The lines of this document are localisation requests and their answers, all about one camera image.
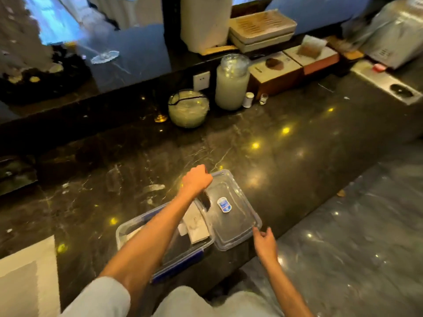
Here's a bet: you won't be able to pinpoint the person's right hand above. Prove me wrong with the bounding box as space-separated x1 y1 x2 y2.
253 227 279 266

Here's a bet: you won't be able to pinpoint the person's left hand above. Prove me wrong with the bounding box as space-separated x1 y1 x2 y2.
180 164 213 200

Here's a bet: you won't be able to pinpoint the clear plastic container lid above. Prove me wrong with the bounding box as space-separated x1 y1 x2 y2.
193 169 262 251

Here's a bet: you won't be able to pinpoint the person's left forearm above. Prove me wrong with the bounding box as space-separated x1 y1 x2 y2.
98 190 199 315

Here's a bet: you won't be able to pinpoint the person's right forearm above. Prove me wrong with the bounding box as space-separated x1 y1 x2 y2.
263 259 314 317

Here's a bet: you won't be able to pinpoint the white folded paper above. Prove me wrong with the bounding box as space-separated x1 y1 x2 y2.
183 202 210 245

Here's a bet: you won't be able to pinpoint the round glass bowl jar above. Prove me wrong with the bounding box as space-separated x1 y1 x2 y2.
168 89 210 129

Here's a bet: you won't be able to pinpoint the person's light clothing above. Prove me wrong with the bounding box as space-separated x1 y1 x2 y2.
152 286 285 317

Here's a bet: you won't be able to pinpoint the tall glass jar white contents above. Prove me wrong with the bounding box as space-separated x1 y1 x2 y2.
215 53 251 111

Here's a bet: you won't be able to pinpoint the clear container with blue clips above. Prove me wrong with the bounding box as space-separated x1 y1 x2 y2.
116 201 215 284

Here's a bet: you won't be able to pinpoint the brown and white box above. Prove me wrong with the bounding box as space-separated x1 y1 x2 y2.
248 52 304 99
284 45 340 76

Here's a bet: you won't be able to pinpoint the wooden board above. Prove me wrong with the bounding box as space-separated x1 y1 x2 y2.
200 45 239 56

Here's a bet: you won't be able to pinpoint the beige slatted tray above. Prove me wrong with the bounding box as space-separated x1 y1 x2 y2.
229 9 297 45
229 31 295 54

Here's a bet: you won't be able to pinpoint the white cylinder roll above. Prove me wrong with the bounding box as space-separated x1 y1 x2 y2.
180 0 233 54

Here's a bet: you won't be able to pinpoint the clear glass dish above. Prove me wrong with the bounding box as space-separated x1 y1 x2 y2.
91 50 120 65

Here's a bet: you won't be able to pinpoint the beige paper packet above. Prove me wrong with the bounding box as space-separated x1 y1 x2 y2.
297 35 328 59

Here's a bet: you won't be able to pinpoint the person's white sleeve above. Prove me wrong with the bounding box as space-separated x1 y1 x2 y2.
59 276 131 317

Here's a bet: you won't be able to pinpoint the black decoration base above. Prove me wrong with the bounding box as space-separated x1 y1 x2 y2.
0 46 93 104

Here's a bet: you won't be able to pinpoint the white mat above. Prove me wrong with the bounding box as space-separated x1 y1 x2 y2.
0 235 61 317

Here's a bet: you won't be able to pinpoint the frosted decorative tree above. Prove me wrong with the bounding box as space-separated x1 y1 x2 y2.
0 0 55 78

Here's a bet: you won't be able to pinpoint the white wall socket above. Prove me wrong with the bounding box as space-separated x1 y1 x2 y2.
193 71 211 92

